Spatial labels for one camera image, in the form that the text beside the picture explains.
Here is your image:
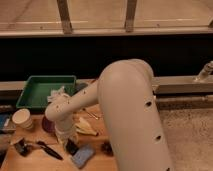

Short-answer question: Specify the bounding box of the black binder clip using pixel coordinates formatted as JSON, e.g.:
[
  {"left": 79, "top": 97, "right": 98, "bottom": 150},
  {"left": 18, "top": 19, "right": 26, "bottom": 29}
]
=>
[{"left": 14, "top": 138, "right": 31, "bottom": 157}]

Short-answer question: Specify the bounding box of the black eraser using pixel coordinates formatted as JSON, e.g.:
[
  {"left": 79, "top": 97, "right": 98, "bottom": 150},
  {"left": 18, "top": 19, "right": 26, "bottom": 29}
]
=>
[{"left": 66, "top": 140, "right": 79, "bottom": 155}]

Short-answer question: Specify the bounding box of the white paper cup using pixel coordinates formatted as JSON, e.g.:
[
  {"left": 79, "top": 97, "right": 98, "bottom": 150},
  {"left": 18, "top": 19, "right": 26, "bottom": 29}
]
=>
[{"left": 12, "top": 109, "right": 33, "bottom": 130}]

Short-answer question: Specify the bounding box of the blue object at left edge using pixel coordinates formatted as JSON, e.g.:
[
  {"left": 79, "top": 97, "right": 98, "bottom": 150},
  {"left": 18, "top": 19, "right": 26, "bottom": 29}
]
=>
[{"left": 0, "top": 115, "right": 13, "bottom": 131}]

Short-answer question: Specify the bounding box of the purple bowl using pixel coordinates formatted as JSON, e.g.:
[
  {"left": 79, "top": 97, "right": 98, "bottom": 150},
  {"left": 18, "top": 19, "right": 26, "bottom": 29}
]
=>
[{"left": 42, "top": 117, "right": 55, "bottom": 133}]

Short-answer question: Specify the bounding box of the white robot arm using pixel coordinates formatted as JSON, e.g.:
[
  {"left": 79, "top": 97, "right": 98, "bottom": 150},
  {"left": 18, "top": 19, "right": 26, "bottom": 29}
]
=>
[{"left": 45, "top": 59, "right": 174, "bottom": 171}]

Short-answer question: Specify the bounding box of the blue sponge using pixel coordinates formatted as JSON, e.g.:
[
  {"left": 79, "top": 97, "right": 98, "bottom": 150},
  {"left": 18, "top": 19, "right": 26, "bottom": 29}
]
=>
[{"left": 71, "top": 144, "right": 95, "bottom": 169}]

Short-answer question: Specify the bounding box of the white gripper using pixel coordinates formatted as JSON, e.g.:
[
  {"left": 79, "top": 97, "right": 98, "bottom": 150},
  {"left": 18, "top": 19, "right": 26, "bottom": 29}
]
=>
[{"left": 55, "top": 117, "right": 78, "bottom": 145}]

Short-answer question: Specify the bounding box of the brown pine cone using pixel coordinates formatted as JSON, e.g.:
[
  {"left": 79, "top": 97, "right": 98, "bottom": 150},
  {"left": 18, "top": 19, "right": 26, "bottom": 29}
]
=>
[{"left": 101, "top": 141, "right": 113, "bottom": 156}]

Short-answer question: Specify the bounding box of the green plastic tray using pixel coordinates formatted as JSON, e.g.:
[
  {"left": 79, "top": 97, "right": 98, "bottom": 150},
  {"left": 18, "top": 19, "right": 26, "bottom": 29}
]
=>
[{"left": 16, "top": 75, "right": 76, "bottom": 110}]

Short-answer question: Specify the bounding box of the metal fork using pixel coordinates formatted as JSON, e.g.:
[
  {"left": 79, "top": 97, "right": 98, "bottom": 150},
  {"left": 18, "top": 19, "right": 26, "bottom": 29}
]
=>
[{"left": 82, "top": 108, "right": 100, "bottom": 120}]

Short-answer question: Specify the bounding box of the black handled brush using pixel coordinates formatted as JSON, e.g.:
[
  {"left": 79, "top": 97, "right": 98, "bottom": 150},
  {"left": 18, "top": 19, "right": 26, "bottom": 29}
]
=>
[{"left": 36, "top": 141, "right": 63, "bottom": 160}]

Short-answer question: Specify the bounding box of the banana peel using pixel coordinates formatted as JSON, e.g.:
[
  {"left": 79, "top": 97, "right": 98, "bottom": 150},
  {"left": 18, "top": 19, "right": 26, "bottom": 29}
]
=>
[{"left": 75, "top": 117, "right": 99, "bottom": 136}]

